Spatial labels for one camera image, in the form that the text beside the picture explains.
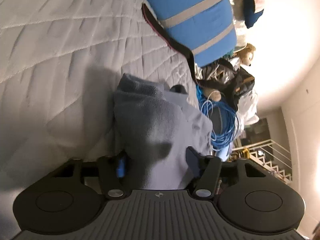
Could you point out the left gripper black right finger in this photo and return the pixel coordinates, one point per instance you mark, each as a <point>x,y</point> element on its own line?
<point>245,194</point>

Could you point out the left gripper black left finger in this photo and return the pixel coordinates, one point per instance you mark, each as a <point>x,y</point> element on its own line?
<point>70,197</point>

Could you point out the grey-blue fleece pants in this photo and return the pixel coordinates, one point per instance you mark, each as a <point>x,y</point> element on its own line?
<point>162,133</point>

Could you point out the white stair railing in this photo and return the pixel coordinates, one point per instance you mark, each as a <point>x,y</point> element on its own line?
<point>268,154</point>

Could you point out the black bag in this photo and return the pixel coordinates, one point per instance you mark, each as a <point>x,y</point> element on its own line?
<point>240,83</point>

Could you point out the brown plush toy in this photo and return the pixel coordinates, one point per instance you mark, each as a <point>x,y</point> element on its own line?
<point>246,55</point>

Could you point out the grey quilted bedspread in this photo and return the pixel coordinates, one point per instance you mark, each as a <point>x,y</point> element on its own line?
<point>61,61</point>

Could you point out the plain blue pillow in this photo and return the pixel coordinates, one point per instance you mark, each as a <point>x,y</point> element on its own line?
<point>250,15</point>

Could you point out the blue pillow grey stripes right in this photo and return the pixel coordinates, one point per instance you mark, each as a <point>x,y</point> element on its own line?
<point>204,26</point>

